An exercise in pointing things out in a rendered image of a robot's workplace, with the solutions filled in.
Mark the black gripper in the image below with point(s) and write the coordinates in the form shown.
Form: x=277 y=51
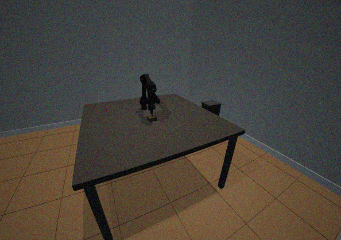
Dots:
x=151 y=105

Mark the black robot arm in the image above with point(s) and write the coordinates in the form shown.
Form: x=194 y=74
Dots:
x=150 y=86

